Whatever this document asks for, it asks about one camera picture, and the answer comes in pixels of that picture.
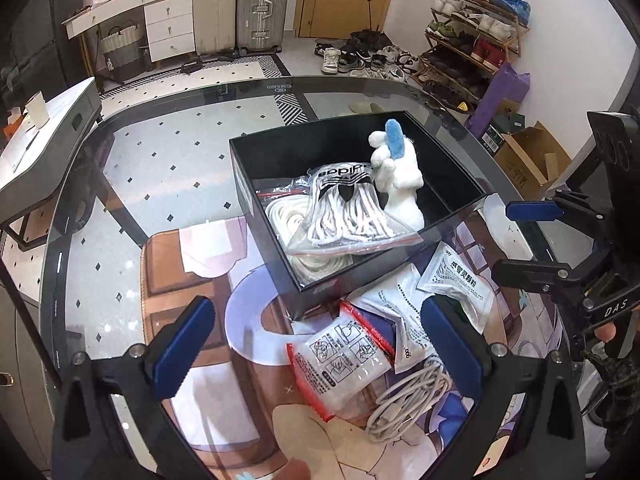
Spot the white coiled charging cable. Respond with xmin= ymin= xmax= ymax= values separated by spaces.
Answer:
xmin=364 ymin=353 xmax=456 ymax=444

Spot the white coffee table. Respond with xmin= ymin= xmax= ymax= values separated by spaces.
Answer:
xmin=1 ymin=77 xmax=102 ymax=224

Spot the black cardboard box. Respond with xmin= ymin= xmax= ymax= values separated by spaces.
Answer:
xmin=230 ymin=112 xmax=486 ymax=320

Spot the bagged striped adidas garment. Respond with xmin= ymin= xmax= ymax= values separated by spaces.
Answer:
xmin=286 ymin=162 xmax=422 ymax=256

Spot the black white patterned rug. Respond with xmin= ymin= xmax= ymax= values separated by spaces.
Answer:
xmin=2 ymin=54 xmax=303 ymax=356

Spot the white medicine sachet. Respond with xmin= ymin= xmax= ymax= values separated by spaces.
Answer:
xmin=416 ymin=242 xmax=495 ymax=334

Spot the white mug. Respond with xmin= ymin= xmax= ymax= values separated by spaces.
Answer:
xmin=25 ymin=91 xmax=50 ymax=129

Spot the white plush toy blue ear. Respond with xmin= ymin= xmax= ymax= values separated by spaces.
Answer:
xmin=369 ymin=119 xmax=425 ymax=231

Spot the person's right hand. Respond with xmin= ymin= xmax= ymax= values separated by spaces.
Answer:
xmin=594 ymin=304 xmax=639 ymax=342

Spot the wooden shoe rack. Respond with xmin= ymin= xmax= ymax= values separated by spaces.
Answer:
xmin=413 ymin=0 xmax=532 ymax=114

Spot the zip bag with white cable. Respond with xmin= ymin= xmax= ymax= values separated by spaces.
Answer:
xmin=258 ymin=188 xmax=354 ymax=286

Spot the red edged white sachet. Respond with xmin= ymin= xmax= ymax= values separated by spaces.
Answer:
xmin=285 ymin=301 xmax=395 ymax=422

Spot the woven laundry basket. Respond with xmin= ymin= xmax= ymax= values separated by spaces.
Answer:
xmin=100 ymin=25 xmax=145 ymax=81

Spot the beige suitcase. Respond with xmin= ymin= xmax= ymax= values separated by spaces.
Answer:
xmin=192 ymin=0 xmax=236 ymax=55

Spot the silver aluminium suitcase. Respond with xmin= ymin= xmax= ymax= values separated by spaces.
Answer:
xmin=236 ymin=0 xmax=288 ymax=56

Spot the brown cardboard box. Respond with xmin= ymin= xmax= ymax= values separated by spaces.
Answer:
xmin=495 ymin=122 xmax=572 ymax=200

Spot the anime print table mat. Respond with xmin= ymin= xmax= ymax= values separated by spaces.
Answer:
xmin=139 ymin=192 xmax=572 ymax=480

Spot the purple bag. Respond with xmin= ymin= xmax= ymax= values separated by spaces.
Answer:
xmin=465 ymin=62 xmax=530 ymax=139

